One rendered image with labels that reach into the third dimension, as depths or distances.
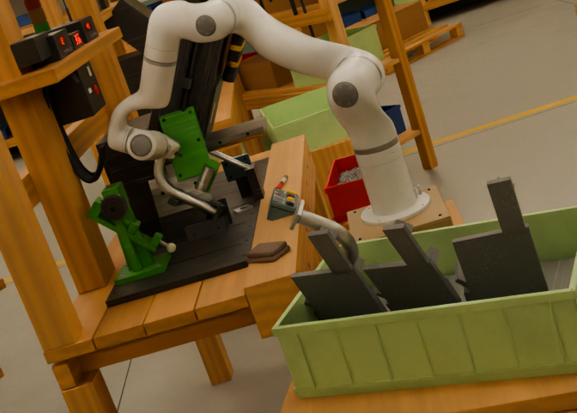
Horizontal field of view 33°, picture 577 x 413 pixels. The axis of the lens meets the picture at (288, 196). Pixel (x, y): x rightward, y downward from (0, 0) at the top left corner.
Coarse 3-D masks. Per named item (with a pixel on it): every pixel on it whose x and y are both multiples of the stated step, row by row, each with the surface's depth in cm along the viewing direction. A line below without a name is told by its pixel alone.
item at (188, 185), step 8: (168, 176) 304; (152, 184) 305; (176, 184) 304; (184, 184) 303; (192, 184) 303; (152, 192) 305; (160, 192) 304; (192, 192) 303; (200, 192) 303; (208, 192) 302; (160, 200) 304; (208, 200) 302; (160, 208) 304; (168, 208) 304; (176, 208) 304; (184, 208) 304; (160, 216) 305
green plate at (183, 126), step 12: (192, 108) 300; (168, 120) 301; (180, 120) 300; (192, 120) 300; (168, 132) 301; (180, 132) 301; (192, 132) 300; (180, 144) 301; (192, 144) 300; (204, 144) 300; (192, 156) 301; (204, 156) 300; (180, 168) 301; (192, 168) 301; (180, 180) 302
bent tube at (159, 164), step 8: (168, 136) 300; (160, 160) 298; (160, 168) 298; (160, 176) 298; (160, 184) 299; (168, 184) 299; (168, 192) 298; (176, 192) 298; (184, 192) 299; (184, 200) 298; (192, 200) 298; (200, 200) 298; (200, 208) 298; (208, 208) 297; (216, 208) 298
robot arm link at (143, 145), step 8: (136, 128) 274; (128, 136) 271; (136, 136) 267; (144, 136) 267; (152, 136) 267; (160, 136) 275; (128, 144) 268; (136, 144) 267; (144, 144) 267; (152, 144) 267; (160, 144) 271; (128, 152) 273; (136, 152) 267; (144, 152) 267; (152, 152) 267; (160, 152) 274; (144, 160) 268
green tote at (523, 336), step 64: (384, 256) 231; (448, 256) 225; (576, 256) 187; (320, 320) 196; (384, 320) 190; (448, 320) 185; (512, 320) 181; (576, 320) 176; (320, 384) 201; (384, 384) 195; (448, 384) 190
